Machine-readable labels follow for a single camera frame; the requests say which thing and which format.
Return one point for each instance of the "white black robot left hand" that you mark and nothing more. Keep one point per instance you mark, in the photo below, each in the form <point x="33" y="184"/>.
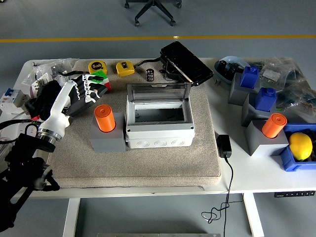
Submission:
<point x="58" y="106"/>

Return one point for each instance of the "orange cylinder battery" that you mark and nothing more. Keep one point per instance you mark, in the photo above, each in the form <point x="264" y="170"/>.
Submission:
<point x="105" y="121"/>
<point x="272" y="126"/>

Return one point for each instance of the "transparent hinged box lid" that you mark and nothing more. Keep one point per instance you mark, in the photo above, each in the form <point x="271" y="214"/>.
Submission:
<point x="158" y="85"/>

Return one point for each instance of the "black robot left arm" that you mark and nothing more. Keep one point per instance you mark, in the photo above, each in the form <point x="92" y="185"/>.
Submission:
<point x="24" y="144"/>

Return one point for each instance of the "grey plastic junction box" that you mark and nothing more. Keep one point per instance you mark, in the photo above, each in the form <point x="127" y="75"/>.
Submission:
<point x="160" y="139"/>

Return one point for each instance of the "black cloth bundle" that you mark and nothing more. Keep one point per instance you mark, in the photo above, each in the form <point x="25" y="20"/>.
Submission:
<point x="47" y="98"/>

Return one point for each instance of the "clear bags of small parts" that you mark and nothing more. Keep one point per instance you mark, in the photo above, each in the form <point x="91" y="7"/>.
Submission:
<point x="44" y="67"/>

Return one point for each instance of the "white power strip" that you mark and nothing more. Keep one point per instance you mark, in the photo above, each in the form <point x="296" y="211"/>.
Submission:
<point x="16" y="131"/>

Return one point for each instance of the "rubik's cube green face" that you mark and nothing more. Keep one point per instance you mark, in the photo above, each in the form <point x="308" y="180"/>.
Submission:
<point x="106" y="82"/>

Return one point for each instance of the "yellow tape measure 5m print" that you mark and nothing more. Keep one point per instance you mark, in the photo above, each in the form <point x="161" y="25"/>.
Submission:
<point x="97" y="66"/>

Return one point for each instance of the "grey block holder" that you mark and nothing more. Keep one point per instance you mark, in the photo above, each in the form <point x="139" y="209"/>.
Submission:
<point x="248" y="116"/>
<point x="261" y="145"/>
<point x="108" y="144"/>
<point x="236" y="96"/>

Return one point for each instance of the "yellow tape measure black label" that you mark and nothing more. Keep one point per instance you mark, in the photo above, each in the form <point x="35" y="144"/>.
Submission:
<point x="125" y="69"/>

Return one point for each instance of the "black capacitor white print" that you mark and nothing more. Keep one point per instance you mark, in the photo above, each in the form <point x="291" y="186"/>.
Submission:
<point x="149" y="74"/>

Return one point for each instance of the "grey-brown fabric mat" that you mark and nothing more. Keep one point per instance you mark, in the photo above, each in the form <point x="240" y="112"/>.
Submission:
<point x="148" y="168"/>

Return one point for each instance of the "white table leg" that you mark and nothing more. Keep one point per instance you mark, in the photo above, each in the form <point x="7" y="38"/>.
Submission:
<point x="71" y="217"/>
<point x="254" y="217"/>

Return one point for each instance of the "black office chair base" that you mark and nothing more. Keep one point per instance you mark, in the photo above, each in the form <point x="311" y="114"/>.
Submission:
<point x="153" y="8"/>

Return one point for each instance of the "black open case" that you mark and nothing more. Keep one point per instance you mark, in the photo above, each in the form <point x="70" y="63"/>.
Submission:
<point x="190" y="64"/>

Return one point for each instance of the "black power adapter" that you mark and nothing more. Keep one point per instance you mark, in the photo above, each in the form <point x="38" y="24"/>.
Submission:
<point x="223" y="145"/>

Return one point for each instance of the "light blue bowl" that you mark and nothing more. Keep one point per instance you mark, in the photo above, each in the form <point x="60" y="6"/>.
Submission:
<point x="234" y="59"/>

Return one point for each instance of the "blue plastic block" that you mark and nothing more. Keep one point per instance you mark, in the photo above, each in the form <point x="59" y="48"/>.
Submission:
<point x="265" y="100"/>
<point x="249" y="77"/>

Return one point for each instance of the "clear bags of components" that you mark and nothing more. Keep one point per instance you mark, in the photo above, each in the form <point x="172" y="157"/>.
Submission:
<point x="293" y="81"/>

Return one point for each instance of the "blue storage bin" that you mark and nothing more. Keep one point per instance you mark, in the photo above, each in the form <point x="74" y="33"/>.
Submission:
<point x="288" y="161"/>

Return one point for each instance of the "yellow lemon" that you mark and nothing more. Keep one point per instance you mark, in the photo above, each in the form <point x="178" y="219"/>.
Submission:
<point x="300" y="146"/>

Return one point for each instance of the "black table control panel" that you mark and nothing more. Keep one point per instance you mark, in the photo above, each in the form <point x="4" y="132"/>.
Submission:
<point x="293" y="194"/>

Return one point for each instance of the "white circuit breaker blue switch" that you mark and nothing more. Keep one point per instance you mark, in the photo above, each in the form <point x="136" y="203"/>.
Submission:
<point x="12" y="97"/>

